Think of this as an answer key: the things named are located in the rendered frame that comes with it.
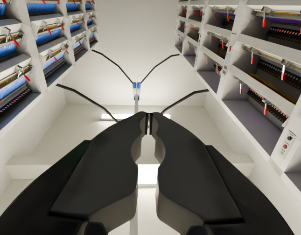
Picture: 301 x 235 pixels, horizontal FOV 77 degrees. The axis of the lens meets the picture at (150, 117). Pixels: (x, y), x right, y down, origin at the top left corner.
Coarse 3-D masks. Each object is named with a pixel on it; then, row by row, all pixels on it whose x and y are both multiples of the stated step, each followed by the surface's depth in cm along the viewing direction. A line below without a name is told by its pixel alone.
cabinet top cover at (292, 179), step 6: (270, 162) 87; (282, 174) 79; (288, 174) 78; (294, 174) 78; (300, 174) 78; (288, 180) 76; (294, 180) 75; (300, 180) 75; (288, 186) 76; (294, 186) 73; (300, 186) 73; (294, 192) 73; (300, 192) 71; (300, 198) 71
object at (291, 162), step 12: (300, 96) 71; (288, 120) 76; (300, 120) 71; (300, 132) 71; (276, 144) 83; (300, 144) 71; (276, 156) 83; (288, 156) 76; (300, 156) 74; (276, 168) 83; (288, 168) 78; (300, 168) 78
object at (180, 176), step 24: (168, 120) 11; (168, 144) 9; (192, 144) 9; (168, 168) 8; (192, 168) 8; (216, 168) 8; (168, 192) 7; (192, 192) 7; (216, 192) 7; (168, 216) 7; (192, 216) 6; (216, 216) 6; (240, 216) 6
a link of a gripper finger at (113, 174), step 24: (144, 120) 12; (96, 144) 9; (120, 144) 9; (96, 168) 8; (120, 168) 8; (72, 192) 7; (96, 192) 7; (120, 192) 7; (72, 216) 6; (96, 216) 6; (120, 216) 7
